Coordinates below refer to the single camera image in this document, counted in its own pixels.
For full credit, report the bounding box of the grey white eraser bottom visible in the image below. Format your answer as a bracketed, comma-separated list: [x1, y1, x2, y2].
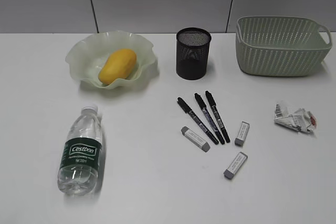
[224, 152, 248, 179]

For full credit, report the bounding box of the waste paper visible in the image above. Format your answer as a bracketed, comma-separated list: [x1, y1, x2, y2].
[274, 101, 317, 133]

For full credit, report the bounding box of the black mesh pen holder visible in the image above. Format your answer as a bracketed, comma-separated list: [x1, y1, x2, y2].
[176, 27, 212, 80]

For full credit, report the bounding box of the frosted wavy glass plate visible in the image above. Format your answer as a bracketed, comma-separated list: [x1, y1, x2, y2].
[65, 30, 158, 90]

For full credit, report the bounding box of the black marker pen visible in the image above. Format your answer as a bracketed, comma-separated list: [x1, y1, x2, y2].
[205, 91, 230, 143]
[194, 93, 225, 145]
[177, 97, 219, 145]

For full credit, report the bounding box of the yellow mango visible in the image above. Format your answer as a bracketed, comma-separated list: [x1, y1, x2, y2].
[98, 49, 137, 85]

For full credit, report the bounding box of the pale green plastic basket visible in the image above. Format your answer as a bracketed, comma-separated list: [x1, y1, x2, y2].
[236, 16, 333, 77]

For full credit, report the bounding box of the clear water bottle green label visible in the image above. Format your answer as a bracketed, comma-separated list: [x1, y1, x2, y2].
[57, 105, 103, 196]

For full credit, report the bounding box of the grey white eraser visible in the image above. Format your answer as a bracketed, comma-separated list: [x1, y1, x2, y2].
[234, 121, 250, 146]
[181, 126, 211, 153]
[224, 152, 248, 179]

